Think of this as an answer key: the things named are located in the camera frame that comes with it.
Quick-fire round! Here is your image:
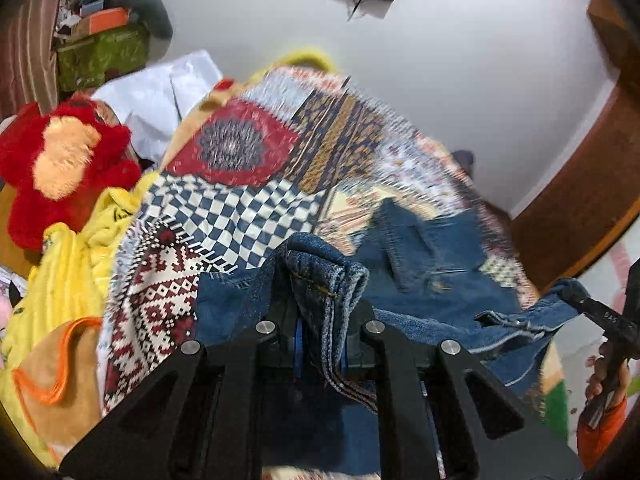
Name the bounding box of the blue denim jacket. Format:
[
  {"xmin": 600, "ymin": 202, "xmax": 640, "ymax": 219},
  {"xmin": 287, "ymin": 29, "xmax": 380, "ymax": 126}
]
[{"xmin": 196, "ymin": 200, "xmax": 579, "ymax": 475}]

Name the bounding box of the orange right sleeve forearm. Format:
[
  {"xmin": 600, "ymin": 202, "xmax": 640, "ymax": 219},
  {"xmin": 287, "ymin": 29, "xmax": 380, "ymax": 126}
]
[{"xmin": 577, "ymin": 398, "xmax": 627, "ymax": 469}]

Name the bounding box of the person's right hand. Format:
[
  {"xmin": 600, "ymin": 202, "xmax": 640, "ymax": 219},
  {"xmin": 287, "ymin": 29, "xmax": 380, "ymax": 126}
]
[{"xmin": 584, "ymin": 341, "xmax": 633, "ymax": 411}]

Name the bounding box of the wooden door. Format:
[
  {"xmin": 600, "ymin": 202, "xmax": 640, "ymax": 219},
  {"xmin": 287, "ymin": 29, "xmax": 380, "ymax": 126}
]
[{"xmin": 511, "ymin": 0, "xmax": 639, "ymax": 292}]

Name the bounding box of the tan orange-trimmed blanket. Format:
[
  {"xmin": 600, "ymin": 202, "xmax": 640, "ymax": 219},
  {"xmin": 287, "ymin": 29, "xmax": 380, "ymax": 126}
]
[{"xmin": 12, "ymin": 316, "xmax": 102, "ymax": 465}]

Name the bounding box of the yellow garment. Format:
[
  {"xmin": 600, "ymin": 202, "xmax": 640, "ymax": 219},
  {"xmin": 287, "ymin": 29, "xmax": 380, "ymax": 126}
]
[{"xmin": 1, "ymin": 171, "xmax": 157, "ymax": 467}]

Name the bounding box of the purple backpack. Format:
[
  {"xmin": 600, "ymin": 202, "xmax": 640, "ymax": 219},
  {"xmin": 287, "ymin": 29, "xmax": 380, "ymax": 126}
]
[{"xmin": 451, "ymin": 150, "xmax": 475, "ymax": 178}]

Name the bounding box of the patchwork patterned bedspread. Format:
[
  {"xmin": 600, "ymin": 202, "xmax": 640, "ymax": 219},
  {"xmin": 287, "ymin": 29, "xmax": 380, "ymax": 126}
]
[{"xmin": 96, "ymin": 67, "xmax": 538, "ymax": 412}]

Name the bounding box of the red plush toy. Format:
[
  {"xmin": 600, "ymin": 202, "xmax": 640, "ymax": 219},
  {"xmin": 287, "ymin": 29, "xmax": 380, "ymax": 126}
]
[{"xmin": 1, "ymin": 99, "xmax": 142, "ymax": 252}]

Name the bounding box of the white plastic bag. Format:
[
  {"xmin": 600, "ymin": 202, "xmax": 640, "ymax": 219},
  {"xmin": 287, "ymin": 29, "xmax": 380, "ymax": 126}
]
[{"xmin": 92, "ymin": 50, "xmax": 222, "ymax": 164}]

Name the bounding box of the green storage box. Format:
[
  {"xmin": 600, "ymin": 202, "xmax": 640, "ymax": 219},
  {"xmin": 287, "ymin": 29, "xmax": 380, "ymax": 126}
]
[{"xmin": 56, "ymin": 24, "xmax": 149, "ymax": 92}]

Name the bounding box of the yellow pillow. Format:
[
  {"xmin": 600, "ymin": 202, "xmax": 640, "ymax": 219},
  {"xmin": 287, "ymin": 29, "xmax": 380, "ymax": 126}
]
[{"xmin": 248, "ymin": 48, "xmax": 338, "ymax": 82}]

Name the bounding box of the striped red curtain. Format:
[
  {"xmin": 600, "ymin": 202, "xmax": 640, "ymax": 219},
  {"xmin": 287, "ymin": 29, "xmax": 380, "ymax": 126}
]
[{"xmin": 1, "ymin": 0, "xmax": 60, "ymax": 118}]

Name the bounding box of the orange box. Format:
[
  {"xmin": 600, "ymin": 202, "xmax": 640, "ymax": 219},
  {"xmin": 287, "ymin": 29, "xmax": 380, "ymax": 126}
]
[{"xmin": 70, "ymin": 8, "xmax": 130, "ymax": 39}]

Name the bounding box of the grey plush cushion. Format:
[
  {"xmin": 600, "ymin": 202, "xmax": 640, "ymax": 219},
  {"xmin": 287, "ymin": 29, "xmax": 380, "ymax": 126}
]
[{"xmin": 107, "ymin": 0, "xmax": 174, "ymax": 40}]

